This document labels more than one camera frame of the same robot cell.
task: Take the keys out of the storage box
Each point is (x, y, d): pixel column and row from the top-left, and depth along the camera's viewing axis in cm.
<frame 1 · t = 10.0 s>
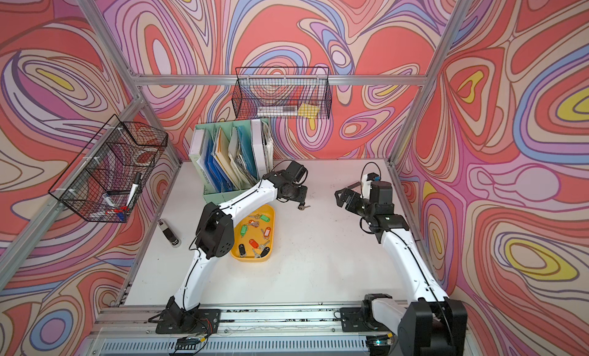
left hand: (304, 195, 96), fingers open
right hand: (346, 202, 82), fingers open
yellow plastic storage tray: (254, 235, 95), on the table
green file organizer rack: (231, 156, 92), point 24 cm above the table
key with red window tag: (266, 232, 95), on the table
key with red solid tag: (253, 242, 93), on the table
key with black tag: (241, 250, 90), on the table
key with black tag 2: (265, 251, 91), on the table

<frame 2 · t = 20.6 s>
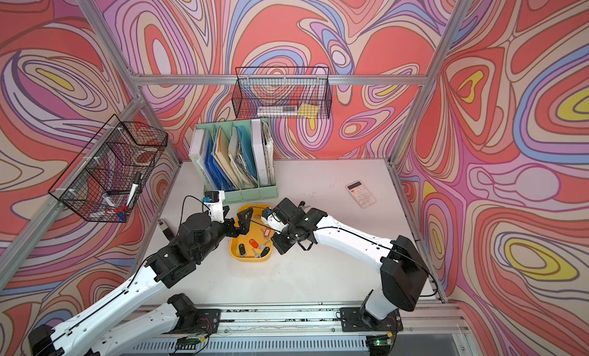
left hand: (241, 208, 72), fingers open
right hand: (279, 248, 79), fingers closed
pink calculator: (361, 194, 107), point 2 cm above the table
the other named things where they were.

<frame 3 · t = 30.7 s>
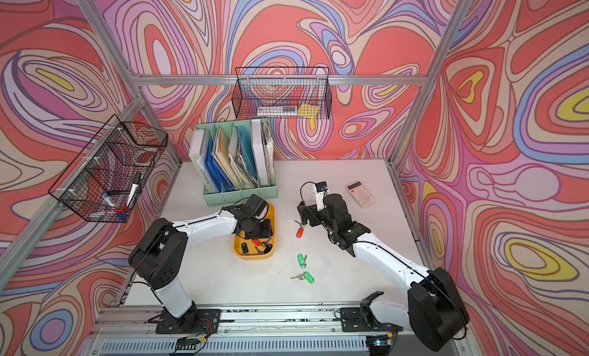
left hand: (273, 234, 91), fingers open
right hand: (311, 209, 84), fingers open
key with red window tag: (300, 232, 96), on the table
key with long green tag: (301, 260, 88), on the table
key with green square-ish tag: (303, 276, 84), on the table
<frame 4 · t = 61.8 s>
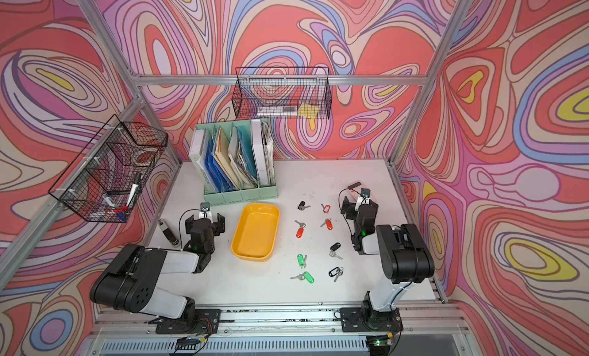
left hand: (207, 215, 92), fingers open
right hand: (357, 203, 96), fingers open
key with red solid tag: (329, 224, 98), on the table
key with black tag: (333, 248, 92), on the table
key with black tag 2: (335, 272, 86), on the table
key with black tag 3: (302, 206, 104), on the table
the other named things where they were.

